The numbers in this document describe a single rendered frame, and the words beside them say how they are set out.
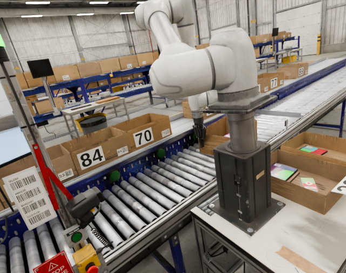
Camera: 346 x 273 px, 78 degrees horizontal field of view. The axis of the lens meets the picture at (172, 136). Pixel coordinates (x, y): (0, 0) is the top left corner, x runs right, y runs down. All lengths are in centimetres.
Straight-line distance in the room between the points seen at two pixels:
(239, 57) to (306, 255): 74
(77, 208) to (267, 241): 72
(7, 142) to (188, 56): 66
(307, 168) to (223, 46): 89
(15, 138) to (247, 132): 83
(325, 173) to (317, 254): 52
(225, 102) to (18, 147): 75
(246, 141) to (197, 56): 38
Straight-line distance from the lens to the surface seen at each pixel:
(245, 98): 83
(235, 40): 82
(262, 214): 110
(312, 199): 115
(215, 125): 182
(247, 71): 83
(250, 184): 95
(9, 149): 89
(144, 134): 162
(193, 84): 77
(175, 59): 78
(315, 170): 141
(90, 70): 622
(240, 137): 89
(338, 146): 169
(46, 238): 135
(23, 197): 83
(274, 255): 97
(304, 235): 105
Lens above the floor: 148
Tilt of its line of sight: 20 degrees down
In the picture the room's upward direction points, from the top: 11 degrees counter-clockwise
